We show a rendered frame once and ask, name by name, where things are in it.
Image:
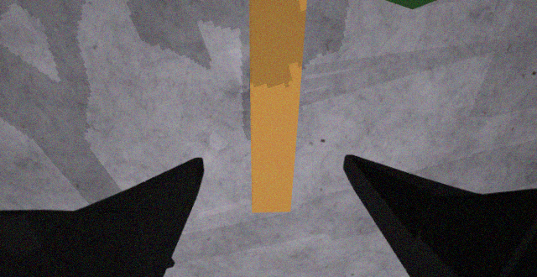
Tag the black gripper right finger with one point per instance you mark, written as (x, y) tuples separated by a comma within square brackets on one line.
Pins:
[(437, 230)]

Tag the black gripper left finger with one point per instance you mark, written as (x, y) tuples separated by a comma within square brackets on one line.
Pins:
[(131, 234)]

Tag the orange bar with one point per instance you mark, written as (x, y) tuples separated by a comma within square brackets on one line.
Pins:
[(276, 44)]

